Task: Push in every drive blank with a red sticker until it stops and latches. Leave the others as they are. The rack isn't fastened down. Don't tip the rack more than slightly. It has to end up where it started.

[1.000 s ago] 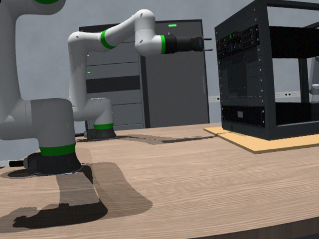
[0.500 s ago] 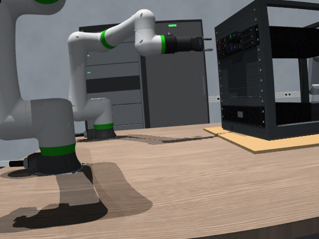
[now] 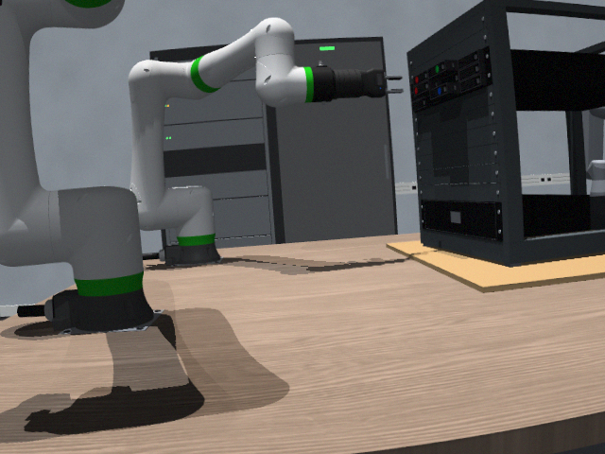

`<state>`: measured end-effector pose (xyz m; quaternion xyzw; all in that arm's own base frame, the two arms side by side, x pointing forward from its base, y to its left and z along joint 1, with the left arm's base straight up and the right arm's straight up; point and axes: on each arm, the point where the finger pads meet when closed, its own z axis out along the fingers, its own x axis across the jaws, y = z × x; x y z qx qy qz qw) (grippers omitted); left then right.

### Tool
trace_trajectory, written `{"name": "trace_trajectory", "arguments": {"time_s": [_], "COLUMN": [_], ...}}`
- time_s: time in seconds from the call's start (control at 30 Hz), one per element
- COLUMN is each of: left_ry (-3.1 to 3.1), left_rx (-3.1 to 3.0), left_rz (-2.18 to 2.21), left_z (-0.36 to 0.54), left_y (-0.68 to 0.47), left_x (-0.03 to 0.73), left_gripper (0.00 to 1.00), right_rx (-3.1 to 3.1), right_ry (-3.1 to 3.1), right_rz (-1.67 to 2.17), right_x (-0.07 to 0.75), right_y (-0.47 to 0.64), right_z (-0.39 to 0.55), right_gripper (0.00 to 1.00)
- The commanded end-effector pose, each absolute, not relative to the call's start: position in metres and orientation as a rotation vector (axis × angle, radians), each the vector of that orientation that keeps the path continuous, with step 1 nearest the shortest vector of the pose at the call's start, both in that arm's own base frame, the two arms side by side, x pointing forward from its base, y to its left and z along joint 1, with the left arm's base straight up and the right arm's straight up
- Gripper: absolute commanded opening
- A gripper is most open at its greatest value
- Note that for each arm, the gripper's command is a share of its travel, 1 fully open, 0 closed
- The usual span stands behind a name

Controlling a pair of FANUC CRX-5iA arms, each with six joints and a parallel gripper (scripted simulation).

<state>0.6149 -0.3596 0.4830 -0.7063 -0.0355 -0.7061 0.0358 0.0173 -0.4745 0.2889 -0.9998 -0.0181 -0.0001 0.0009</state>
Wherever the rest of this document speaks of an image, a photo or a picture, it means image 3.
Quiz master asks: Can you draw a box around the tan flat board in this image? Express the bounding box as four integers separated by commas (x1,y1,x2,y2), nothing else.
386,241,605,293

